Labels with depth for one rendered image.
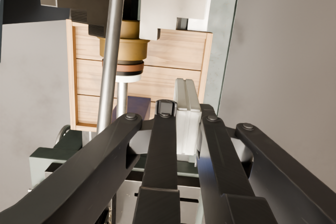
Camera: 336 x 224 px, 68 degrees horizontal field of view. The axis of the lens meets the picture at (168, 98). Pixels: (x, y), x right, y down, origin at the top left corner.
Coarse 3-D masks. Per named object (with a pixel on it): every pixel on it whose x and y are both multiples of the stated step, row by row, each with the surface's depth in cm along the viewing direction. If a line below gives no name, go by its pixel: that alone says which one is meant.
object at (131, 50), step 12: (132, 24) 41; (120, 36) 41; (132, 36) 41; (120, 48) 40; (132, 48) 41; (144, 48) 43; (120, 60) 42; (132, 60) 42; (120, 72) 42; (132, 72) 43
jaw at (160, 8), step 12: (144, 0) 40; (156, 0) 40; (168, 0) 39; (180, 0) 39; (192, 0) 39; (204, 0) 39; (144, 12) 40; (156, 12) 40; (168, 12) 40; (180, 12) 40; (192, 12) 40; (204, 12) 39; (144, 24) 41; (156, 24) 41; (168, 24) 41; (144, 36) 42; (156, 36) 41
